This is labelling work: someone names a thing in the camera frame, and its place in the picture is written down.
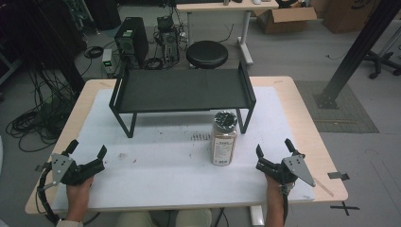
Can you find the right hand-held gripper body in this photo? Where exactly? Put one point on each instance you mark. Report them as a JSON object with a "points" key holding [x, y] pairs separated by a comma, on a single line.
{"points": [[283, 171]]}

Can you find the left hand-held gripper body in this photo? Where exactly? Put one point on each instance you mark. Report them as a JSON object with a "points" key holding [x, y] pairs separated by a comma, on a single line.
{"points": [[67, 171]]}

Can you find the clear jar with black lid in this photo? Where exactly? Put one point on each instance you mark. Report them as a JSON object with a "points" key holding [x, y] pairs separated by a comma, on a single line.
{"points": [[223, 148]]}

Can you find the black metal shelf rack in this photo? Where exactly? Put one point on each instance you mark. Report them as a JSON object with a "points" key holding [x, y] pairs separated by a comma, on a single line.
{"points": [[183, 91]]}

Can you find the person's right hand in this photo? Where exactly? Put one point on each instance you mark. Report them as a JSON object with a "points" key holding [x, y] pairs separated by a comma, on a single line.
{"points": [[275, 192]]}

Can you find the person's left hand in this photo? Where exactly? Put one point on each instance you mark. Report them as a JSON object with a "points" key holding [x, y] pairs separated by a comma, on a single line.
{"points": [[77, 198]]}

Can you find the beige tape strip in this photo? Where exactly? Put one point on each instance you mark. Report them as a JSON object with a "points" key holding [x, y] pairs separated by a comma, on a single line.
{"points": [[323, 186]]}

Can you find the white table leg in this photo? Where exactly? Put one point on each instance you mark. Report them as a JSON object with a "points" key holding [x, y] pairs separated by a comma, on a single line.
{"points": [[257, 216]]}

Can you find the black tape piece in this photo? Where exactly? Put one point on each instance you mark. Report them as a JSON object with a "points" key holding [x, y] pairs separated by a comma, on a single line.
{"points": [[338, 176]]}

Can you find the grey floor mat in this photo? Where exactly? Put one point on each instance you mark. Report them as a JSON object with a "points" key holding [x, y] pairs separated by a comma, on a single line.
{"points": [[346, 119]]}

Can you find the white table mat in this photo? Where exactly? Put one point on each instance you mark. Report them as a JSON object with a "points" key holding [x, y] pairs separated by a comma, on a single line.
{"points": [[157, 183]]}

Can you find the white power supply unit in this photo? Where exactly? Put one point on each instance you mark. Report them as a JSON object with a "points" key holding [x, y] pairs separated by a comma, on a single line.
{"points": [[107, 60]]}

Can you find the black round stool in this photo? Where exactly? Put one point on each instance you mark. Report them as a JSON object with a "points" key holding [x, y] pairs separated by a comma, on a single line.
{"points": [[206, 53]]}

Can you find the black computer tower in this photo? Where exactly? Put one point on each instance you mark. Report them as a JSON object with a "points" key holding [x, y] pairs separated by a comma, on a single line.
{"points": [[134, 38]]}

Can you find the open cardboard box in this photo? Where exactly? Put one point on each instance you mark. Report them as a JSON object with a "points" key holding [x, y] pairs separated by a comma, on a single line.
{"points": [[283, 23]]}

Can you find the black office chair base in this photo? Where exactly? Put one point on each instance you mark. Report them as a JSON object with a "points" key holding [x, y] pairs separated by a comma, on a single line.
{"points": [[378, 60]]}

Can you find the small open computer case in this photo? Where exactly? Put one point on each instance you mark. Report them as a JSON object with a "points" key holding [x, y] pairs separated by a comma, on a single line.
{"points": [[168, 41]]}

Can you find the large closed cardboard box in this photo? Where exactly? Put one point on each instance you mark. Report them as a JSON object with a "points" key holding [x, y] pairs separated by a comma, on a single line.
{"points": [[346, 15]]}

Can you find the white desk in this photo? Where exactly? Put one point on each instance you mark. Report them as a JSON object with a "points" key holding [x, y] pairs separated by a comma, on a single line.
{"points": [[220, 6]]}

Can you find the black metal post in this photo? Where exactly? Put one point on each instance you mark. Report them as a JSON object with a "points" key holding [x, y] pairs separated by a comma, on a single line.
{"points": [[356, 50]]}

